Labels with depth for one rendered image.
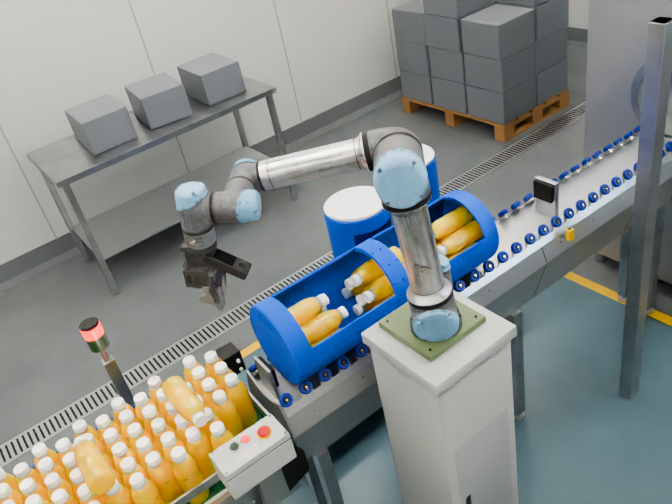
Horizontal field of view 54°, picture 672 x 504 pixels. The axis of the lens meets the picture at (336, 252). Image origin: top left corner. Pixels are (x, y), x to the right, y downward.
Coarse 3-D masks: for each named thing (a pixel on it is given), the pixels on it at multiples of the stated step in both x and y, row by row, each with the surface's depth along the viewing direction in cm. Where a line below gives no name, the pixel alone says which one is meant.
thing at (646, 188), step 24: (648, 24) 210; (648, 48) 214; (648, 72) 217; (648, 96) 221; (648, 120) 226; (648, 144) 230; (648, 168) 235; (648, 192) 239; (648, 216) 245; (648, 240) 252; (648, 264) 260; (648, 288) 268; (624, 336) 284; (624, 360) 291; (624, 384) 298
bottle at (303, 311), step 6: (306, 300) 210; (312, 300) 210; (318, 300) 212; (294, 306) 208; (300, 306) 208; (306, 306) 208; (312, 306) 209; (318, 306) 210; (294, 312) 206; (300, 312) 207; (306, 312) 207; (312, 312) 208; (318, 312) 211; (300, 318) 206; (306, 318) 208; (300, 324) 207
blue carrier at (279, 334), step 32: (480, 224) 228; (352, 256) 232; (384, 256) 214; (480, 256) 231; (288, 288) 212; (320, 288) 230; (256, 320) 210; (288, 320) 198; (352, 320) 231; (288, 352) 197; (320, 352) 201
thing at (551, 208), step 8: (536, 184) 262; (544, 184) 260; (552, 184) 258; (536, 192) 265; (544, 192) 261; (552, 192) 259; (536, 200) 269; (544, 200) 263; (552, 200) 261; (536, 208) 271; (544, 208) 268; (552, 208) 264; (552, 216) 266
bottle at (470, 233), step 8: (472, 224) 235; (456, 232) 233; (464, 232) 232; (472, 232) 233; (480, 232) 235; (448, 240) 230; (456, 240) 230; (464, 240) 231; (472, 240) 233; (448, 248) 230; (456, 248) 230
